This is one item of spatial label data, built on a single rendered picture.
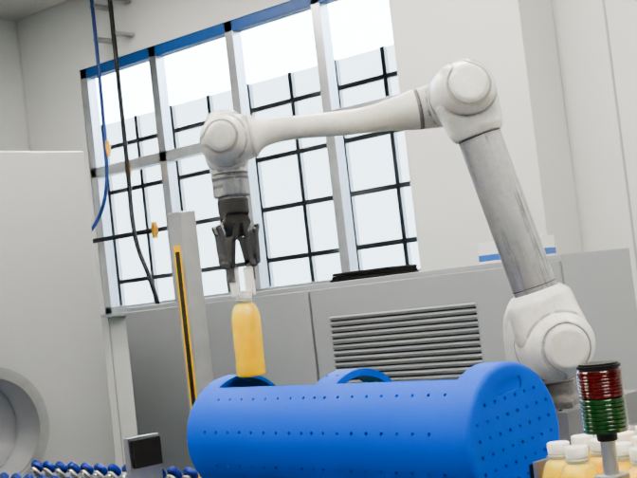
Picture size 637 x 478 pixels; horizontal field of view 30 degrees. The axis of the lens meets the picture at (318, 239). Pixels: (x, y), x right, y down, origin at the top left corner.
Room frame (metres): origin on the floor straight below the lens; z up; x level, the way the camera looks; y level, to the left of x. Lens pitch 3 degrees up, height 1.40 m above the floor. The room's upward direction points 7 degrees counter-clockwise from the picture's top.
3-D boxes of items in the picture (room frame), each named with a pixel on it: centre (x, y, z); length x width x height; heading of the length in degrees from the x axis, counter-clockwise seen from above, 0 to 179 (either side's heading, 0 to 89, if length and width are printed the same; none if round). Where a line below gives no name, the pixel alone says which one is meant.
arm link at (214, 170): (2.84, 0.19, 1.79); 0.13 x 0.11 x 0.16; 2
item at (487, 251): (4.19, -0.69, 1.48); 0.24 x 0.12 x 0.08; 58
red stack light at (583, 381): (1.72, -0.38, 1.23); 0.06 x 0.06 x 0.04
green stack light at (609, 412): (1.72, -0.38, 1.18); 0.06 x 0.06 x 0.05
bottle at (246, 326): (2.85, 0.19, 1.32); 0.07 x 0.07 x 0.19
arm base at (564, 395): (2.92, -0.48, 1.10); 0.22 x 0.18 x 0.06; 62
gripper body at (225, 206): (2.85, 0.19, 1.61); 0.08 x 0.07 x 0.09; 133
